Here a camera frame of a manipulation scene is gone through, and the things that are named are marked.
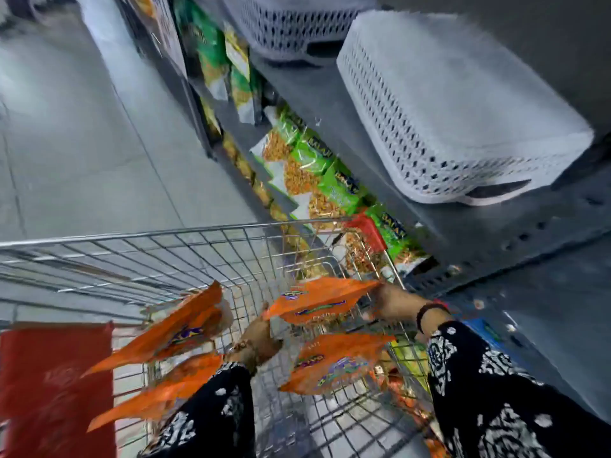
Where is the person's right hand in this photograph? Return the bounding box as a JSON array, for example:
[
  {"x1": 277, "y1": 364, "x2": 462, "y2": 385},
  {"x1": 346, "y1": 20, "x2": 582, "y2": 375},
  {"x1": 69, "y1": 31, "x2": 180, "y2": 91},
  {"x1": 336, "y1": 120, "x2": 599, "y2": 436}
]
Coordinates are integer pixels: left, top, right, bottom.
[{"x1": 362, "y1": 283, "x2": 428, "y2": 326}]

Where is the person's left hand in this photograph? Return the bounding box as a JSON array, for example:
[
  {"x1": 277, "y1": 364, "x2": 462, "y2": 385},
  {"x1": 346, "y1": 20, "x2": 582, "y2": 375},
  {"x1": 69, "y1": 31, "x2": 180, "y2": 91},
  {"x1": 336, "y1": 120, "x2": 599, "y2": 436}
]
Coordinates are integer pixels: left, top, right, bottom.
[{"x1": 226, "y1": 303, "x2": 284, "y2": 373}]

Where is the orange snack packet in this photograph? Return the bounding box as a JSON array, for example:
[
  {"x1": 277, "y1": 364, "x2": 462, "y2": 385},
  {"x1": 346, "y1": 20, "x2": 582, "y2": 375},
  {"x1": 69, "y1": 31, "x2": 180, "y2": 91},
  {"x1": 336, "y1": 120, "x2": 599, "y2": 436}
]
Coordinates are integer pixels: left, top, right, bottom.
[
  {"x1": 87, "y1": 353, "x2": 224, "y2": 433},
  {"x1": 81, "y1": 281, "x2": 235, "y2": 378},
  {"x1": 262, "y1": 276, "x2": 381, "y2": 326},
  {"x1": 279, "y1": 333, "x2": 397, "y2": 396}
]

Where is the person's left forearm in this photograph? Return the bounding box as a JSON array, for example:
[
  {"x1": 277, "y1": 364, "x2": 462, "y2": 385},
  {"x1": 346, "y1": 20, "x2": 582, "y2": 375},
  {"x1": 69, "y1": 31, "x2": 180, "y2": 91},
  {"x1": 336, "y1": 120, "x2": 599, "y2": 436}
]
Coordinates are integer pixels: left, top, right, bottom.
[{"x1": 138, "y1": 361, "x2": 257, "y2": 458}]

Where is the person's right forearm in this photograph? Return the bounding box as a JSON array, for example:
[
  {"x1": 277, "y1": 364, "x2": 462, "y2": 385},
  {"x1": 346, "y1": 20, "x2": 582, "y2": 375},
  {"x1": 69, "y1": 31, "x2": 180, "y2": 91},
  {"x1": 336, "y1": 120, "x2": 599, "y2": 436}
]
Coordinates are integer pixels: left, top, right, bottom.
[{"x1": 416, "y1": 302, "x2": 611, "y2": 458}]

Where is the black wrist band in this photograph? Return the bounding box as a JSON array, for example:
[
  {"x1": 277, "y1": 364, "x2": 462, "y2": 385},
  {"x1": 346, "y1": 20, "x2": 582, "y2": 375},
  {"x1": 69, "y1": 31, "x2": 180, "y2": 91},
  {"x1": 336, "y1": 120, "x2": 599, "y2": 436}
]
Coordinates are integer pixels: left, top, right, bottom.
[{"x1": 416, "y1": 302, "x2": 451, "y2": 333}]

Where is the yellow green snack packet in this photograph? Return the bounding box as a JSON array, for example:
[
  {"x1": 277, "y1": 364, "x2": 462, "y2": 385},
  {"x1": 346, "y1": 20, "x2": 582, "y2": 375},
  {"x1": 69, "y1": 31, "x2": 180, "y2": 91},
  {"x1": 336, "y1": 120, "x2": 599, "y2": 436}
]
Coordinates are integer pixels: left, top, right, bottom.
[{"x1": 390, "y1": 338, "x2": 432, "y2": 392}]

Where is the red cart corner bumper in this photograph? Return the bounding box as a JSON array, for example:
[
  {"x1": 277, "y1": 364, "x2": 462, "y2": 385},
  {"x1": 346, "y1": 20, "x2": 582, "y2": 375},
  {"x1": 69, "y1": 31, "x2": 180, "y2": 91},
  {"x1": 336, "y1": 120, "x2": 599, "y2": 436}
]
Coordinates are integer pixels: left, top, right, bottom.
[{"x1": 344, "y1": 212, "x2": 388, "y2": 254}]

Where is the pile of red orange packets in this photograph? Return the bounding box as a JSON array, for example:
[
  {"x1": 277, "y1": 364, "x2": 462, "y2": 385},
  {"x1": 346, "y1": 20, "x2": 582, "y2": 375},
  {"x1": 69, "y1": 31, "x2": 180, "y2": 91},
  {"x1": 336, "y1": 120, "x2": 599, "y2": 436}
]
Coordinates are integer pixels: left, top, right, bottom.
[{"x1": 379, "y1": 367, "x2": 452, "y2": 458}]

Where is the blue packet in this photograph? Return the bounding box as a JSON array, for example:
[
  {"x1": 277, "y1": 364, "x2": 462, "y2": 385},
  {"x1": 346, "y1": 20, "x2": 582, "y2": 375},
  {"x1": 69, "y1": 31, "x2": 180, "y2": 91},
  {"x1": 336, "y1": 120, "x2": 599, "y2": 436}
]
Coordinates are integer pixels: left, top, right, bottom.
[{"x1": 462, "y1": 318, "x2": 504, "y2": 351}]

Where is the grey metal store shelf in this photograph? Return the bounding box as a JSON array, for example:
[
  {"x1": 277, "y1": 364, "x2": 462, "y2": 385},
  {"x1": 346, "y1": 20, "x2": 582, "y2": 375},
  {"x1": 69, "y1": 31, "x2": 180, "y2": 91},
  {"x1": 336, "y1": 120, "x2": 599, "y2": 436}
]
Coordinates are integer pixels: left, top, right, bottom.
[{"x1": 115, "y1": 0, "x2": 611, "y2": 425}]

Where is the row of green snack packets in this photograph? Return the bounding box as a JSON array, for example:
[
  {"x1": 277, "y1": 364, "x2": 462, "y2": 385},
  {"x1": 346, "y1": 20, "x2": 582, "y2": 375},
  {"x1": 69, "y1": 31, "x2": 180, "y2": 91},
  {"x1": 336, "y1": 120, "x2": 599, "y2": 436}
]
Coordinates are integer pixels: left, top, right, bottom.
[{"x1": 173, "y1": 0, "x2": 431, "y2": 283}]

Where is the row of yellow snack packets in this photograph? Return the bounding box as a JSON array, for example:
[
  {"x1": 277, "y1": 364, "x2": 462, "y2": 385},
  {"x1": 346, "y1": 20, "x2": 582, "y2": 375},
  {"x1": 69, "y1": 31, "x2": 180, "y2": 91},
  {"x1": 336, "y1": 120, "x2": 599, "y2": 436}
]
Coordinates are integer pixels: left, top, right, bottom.
[{"x1": 200, "y1": 97, "x2": 330, "y2": 279}]

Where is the white perforated plastic basket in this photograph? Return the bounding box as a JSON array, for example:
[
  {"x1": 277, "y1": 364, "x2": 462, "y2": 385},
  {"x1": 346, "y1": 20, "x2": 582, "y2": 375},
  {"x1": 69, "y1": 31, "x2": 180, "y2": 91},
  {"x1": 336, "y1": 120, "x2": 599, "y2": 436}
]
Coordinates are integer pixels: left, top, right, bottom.
[
  {"x1": 336, "y1": 9, "x2": 595, "y2": 207},
  {"x1": 221, "y1": 0, "x2": 379, "y2": 63}
]

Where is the red cart seat flap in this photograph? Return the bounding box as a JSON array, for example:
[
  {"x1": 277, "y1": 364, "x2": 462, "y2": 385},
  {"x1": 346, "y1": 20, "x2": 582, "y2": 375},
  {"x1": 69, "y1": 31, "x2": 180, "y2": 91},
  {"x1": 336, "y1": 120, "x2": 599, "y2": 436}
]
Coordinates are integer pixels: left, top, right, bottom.
[{"x1": 0, "y1": 322, "x2": 118, "y2": 458}]

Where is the white shelf sign panel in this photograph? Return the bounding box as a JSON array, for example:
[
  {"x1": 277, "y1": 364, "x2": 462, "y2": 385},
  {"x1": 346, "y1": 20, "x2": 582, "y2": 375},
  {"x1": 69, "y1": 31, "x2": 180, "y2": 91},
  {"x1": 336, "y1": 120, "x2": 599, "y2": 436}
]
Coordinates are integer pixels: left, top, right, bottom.
[{"x1": 147, "y1": 0, "x2": 188, "y2": 79}]

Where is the metal wrist bracelet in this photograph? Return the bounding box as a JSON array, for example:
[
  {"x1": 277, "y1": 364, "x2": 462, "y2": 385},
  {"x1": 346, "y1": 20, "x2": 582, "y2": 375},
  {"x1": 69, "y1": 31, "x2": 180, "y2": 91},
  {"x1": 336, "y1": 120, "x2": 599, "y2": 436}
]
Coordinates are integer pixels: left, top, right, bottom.
[{"x1": 227, "y1": 339, "x2": 261, "y2": 375}]

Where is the metal wire shopping cart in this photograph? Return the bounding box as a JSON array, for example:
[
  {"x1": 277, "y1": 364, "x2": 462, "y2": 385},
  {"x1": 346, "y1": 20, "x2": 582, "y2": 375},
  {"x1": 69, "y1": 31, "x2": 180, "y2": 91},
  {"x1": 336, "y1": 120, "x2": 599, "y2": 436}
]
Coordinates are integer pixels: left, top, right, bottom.
[{"x1": 0, "y1": 217, "x2": 445, "y2": 458}]

